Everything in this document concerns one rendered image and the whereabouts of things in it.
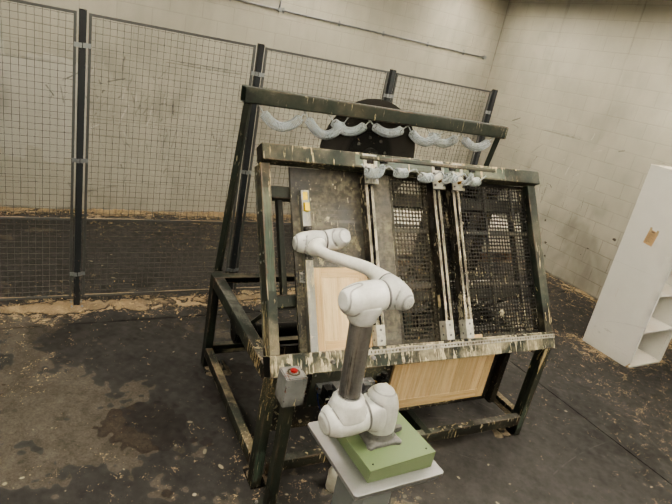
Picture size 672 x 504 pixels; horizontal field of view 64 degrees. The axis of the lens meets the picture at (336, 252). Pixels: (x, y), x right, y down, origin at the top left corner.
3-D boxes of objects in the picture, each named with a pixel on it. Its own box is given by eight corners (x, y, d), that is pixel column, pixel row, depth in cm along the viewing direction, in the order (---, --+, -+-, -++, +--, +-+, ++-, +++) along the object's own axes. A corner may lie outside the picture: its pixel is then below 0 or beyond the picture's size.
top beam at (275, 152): (256, 164, 311) (262, 158, 303) (256, 147, 313) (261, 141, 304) (530, 187, 413) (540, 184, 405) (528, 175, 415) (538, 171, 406)
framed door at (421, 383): (381, 408, 376) (383, 410, 374) (399, 340, 357) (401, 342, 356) (479, 394, 418) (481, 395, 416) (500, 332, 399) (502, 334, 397)
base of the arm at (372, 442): (409, 442, 257) (411, 433, 255) (368, 451, 248) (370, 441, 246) (391, 418, 272) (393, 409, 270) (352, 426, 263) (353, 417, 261)
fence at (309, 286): (308, 352, 307) (310, 352, 303) (298, 191, 321) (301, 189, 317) (315, 351, 309) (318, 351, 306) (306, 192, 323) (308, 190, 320)
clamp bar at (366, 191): (368, 346, 326) (390, 346, 305) (354, 158, 343) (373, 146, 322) (382, 345, 330) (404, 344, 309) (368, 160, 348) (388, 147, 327)
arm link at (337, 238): (338, 230, 281) (316, 232, 275) (352, 224, 267) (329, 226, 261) (341, 250, 280) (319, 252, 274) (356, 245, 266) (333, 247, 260)
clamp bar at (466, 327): (458, 338, 358) (483, 338, 337) (440, 167, 375) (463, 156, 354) (469, 337, 362) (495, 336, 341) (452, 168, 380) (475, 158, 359)
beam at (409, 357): (263, 378, 299) (270, 378, 289) (262, 356, 301) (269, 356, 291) (543, 348, 400) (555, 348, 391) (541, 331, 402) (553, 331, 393)
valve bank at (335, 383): (315, 423, 298) (323, 387, 289) (305, 407, 309) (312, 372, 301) (390, 412, 321) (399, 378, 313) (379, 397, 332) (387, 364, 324)
